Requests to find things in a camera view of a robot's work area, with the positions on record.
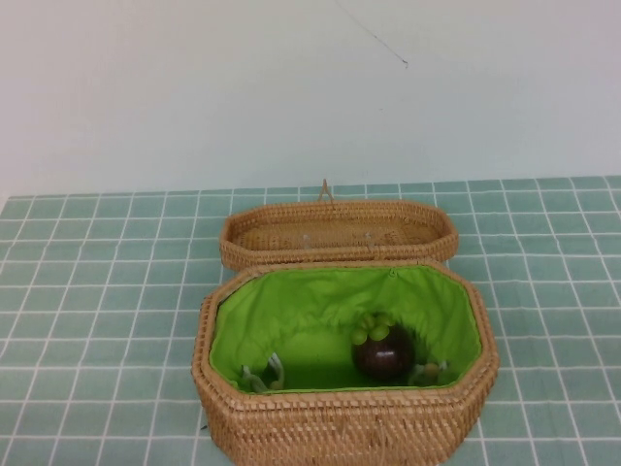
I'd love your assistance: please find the white drawstring cord with bead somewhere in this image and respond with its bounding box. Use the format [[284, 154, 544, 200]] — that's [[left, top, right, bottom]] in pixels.
[[409, 359, 450, 388], [240, 351, 287, 393]]

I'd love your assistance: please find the green fabric basket liner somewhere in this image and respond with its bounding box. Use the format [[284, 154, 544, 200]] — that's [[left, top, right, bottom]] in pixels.
[[209, 265, 489, 395]]

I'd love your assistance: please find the teal checked tablecloth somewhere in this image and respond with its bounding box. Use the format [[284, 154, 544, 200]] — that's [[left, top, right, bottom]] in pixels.
[[0, 175, 621, 466]]

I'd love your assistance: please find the dark purple mangosteen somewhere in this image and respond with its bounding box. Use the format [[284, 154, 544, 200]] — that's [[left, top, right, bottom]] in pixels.
[[349, 313, 416, 383]]

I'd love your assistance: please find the woven rattan basket lid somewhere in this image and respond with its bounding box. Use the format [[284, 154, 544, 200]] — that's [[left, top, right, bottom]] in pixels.
[[218, 178, 461, 272]]

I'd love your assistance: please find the woven rattan basket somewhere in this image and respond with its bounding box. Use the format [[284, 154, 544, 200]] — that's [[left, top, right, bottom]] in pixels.
[[191, 256, 502, 466]]

